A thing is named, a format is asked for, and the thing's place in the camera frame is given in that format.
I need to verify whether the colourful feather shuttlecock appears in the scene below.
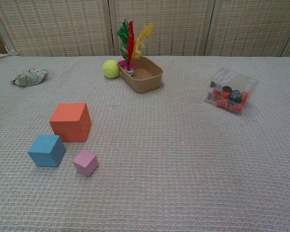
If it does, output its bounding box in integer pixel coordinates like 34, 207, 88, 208
116, 19, 155, 76

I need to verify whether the medium blue foam cube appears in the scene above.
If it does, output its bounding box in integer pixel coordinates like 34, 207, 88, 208
28, 134, 66, 167

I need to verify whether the yellow tennis ball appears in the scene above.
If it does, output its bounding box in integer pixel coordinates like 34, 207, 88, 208
101, 59, 121, 79

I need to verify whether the brown paper tray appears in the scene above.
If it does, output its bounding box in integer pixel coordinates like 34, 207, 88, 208
119, 56, 163, 94

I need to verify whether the clear box with red pieces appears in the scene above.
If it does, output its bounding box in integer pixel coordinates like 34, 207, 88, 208
204, 68, 259, 117

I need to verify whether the small pink foam cube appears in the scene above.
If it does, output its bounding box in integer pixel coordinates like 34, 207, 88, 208
72, 149, 99, 177

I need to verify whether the beige woven tablecloth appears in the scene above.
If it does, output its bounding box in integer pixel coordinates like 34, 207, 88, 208
0, 49, 290, 232

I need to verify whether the woven bamboo folding screen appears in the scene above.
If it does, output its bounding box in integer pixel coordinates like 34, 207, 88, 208
0, 0, 290, 58

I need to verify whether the crumpled printed snack packet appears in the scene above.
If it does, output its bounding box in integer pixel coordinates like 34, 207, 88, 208
9, 68, 48, 87

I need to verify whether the large orange foam cube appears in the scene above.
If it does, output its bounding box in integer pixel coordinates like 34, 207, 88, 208
49, 102, 92, 143

